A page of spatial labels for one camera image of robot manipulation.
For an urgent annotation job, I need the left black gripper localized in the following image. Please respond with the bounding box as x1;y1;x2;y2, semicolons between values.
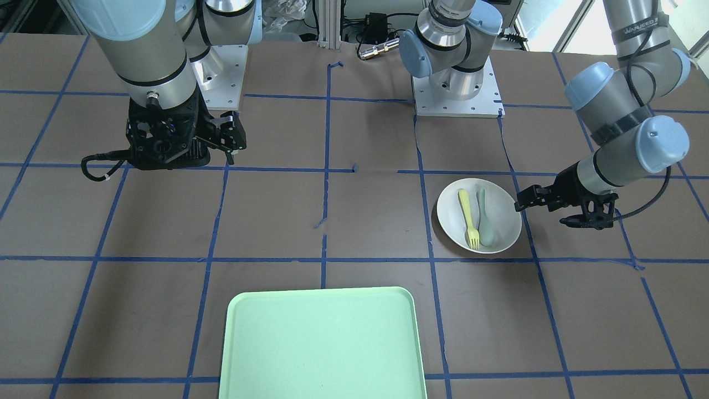
514;162;619;212

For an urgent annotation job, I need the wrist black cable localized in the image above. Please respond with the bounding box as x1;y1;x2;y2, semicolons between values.
612;11;673;223
81;151;133;182

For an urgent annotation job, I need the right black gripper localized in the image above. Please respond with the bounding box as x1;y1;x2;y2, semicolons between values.
126;93;246;167

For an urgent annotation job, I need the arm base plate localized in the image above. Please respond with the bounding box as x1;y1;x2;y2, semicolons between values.
192;45;250;111
411;58;506;118

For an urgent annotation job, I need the black power adapter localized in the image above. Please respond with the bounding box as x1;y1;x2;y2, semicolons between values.
361;12;388;44

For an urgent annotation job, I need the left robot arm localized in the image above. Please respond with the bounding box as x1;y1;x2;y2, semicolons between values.
398;1;691;225

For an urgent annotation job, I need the metal connector plug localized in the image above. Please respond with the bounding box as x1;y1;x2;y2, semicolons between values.
357;37;400;61

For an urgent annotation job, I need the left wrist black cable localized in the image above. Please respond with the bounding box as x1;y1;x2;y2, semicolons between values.
612;11;673;223

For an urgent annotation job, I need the white round plate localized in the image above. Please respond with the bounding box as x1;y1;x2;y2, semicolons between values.
435;178;522;254

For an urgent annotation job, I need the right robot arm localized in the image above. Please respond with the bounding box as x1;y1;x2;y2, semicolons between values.
71;1;263;170

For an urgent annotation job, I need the mint green tray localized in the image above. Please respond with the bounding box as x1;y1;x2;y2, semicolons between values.
218;287;428;398

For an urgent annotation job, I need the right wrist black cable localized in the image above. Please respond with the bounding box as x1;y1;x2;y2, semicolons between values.
81;151;133;182

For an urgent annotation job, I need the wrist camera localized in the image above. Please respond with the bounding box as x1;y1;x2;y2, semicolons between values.
559;193;619;230
126;119;210;170

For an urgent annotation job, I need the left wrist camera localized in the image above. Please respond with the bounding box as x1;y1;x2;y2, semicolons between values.
559;193;619;230

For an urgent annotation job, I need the yellow plastic fork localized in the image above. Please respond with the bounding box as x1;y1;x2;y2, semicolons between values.
458;189;480;250

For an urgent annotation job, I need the aluminium frame post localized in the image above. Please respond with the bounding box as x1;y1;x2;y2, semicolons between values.
312;0;343;52

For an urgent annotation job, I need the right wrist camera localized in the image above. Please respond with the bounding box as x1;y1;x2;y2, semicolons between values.
126;119;210;170

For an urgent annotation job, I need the pale green plastic spoon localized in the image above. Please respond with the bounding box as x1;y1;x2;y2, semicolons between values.
476;187;496;247

